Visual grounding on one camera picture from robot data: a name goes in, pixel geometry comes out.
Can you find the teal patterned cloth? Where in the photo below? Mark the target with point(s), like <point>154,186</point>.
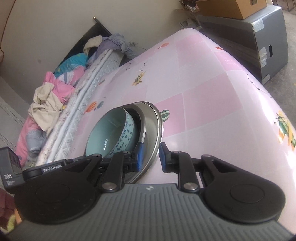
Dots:
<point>71,63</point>

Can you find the grey taped carton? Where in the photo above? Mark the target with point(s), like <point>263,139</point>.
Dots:
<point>258,42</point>

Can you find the white quilted mattress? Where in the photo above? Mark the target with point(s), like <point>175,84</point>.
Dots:
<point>59,142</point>

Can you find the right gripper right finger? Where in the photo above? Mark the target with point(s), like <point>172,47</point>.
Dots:
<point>180,163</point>

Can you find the brown cardboard box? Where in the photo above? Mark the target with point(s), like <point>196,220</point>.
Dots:
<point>234,9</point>

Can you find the large steel plate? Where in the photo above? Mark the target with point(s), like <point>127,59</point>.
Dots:
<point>150,125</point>

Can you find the open box with clutter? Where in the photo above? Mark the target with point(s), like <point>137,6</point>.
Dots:
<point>189,5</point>

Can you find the purple grey clothes pile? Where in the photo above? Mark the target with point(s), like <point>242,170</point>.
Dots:
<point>95,46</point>

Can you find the person's hand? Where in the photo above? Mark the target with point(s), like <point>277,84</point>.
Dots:
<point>9,215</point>

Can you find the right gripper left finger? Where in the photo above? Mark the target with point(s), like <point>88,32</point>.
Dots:
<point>115,168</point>

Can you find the beige cloth on bed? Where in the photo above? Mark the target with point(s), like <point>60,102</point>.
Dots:
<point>45,108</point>

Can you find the black bed headboard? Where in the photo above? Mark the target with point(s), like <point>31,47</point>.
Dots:
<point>97,29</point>

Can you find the teal ceramic bowl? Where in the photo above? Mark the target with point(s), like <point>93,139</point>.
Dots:
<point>105,133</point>

